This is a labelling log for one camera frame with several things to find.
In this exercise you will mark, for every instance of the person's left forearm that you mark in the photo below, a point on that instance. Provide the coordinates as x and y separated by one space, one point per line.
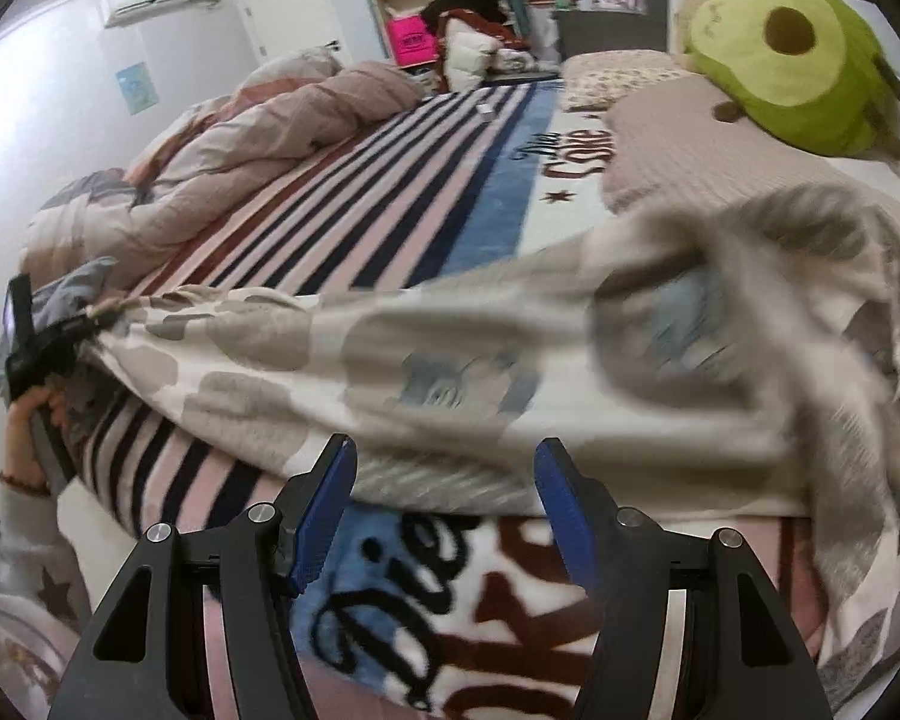
34 547

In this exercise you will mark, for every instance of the beige grey patterned pants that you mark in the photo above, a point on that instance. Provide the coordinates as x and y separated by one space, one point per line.
457 390

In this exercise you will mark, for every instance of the striped printed blanket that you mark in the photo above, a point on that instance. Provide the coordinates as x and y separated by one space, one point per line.
420 187

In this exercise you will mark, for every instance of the person's left hand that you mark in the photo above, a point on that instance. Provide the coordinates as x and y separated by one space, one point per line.
21 442

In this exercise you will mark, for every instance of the white air conditioner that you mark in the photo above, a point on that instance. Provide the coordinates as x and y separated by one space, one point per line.
157 0

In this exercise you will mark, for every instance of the person's pink patterned clothing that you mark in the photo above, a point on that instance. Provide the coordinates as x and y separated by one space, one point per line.
15 652

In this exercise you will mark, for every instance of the pink ribbed blanket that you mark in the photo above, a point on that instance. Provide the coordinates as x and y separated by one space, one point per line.
682 142

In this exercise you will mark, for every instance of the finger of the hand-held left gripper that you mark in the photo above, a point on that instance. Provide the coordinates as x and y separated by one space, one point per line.
82 326

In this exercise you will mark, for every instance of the grey blue cloth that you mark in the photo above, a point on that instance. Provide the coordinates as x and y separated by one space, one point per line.
82 277

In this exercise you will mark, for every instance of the green avocado plush toy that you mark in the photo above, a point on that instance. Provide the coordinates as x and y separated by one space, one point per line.
795 82

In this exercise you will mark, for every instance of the black clothing pile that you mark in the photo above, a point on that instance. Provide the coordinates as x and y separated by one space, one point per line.
465 0

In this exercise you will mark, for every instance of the white door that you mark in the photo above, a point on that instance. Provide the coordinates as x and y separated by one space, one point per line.
289 7

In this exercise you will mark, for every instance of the pink beige comforter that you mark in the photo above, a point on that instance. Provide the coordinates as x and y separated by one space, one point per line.
270 127

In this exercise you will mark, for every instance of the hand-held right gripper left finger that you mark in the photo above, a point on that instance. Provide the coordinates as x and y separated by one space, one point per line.
322 517

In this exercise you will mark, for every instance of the dark grey headboard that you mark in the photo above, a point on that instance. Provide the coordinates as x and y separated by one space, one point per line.
607 34

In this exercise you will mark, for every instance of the pink box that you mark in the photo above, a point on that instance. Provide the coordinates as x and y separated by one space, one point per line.
411 41

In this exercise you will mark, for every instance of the light blue wall poster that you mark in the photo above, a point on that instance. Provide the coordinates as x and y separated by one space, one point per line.
135 88

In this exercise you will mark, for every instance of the white puffer jacket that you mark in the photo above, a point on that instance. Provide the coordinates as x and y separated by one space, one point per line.
469 52

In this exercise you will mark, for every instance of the floral pillow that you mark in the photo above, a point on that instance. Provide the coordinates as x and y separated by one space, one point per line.
615 79

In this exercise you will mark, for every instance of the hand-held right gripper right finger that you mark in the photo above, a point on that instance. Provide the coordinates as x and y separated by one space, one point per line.
566 517

